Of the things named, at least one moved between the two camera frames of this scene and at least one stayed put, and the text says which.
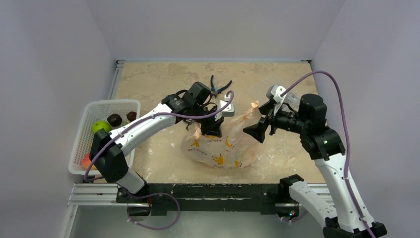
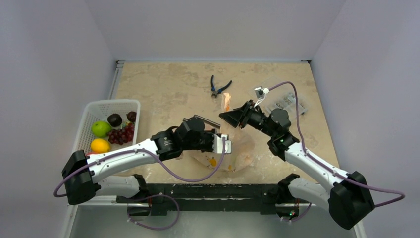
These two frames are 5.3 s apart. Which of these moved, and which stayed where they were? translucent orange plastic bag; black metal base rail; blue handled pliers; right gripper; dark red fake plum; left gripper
Moved: right gripper; left gripper
Stayed: translucent orange plastic bag; black metal base rail; blue handled pliers; dark red fake plum
